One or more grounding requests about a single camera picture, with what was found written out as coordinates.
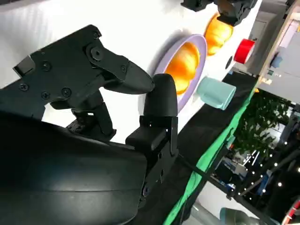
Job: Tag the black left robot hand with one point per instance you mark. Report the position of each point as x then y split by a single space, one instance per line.
236 9

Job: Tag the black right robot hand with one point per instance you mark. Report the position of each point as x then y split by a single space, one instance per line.
58 168

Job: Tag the orange white toy bread roll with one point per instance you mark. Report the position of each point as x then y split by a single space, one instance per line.
218 35
185 65

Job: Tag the red tape roll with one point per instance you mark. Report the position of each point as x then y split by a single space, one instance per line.
242 50

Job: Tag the black round table grommet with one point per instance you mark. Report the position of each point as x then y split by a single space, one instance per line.
229 62

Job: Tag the small blue box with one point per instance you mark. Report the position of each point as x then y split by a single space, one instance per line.
277 61

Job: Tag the lilac plate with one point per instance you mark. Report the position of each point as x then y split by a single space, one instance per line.
178 44

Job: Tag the grey cabinet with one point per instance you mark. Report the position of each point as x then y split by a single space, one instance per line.
286 77

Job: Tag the pale green mug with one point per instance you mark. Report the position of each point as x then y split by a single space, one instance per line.
215 91

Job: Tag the green leafy plant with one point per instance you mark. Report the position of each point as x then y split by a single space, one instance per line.
257 122

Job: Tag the black backdrop cloth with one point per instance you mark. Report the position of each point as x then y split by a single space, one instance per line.
201 126

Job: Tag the green cloth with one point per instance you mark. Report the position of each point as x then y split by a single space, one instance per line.
206 152

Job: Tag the grey-green pipe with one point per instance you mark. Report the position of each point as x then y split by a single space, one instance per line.
236 218

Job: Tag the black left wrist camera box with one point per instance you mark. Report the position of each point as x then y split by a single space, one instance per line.
197 4

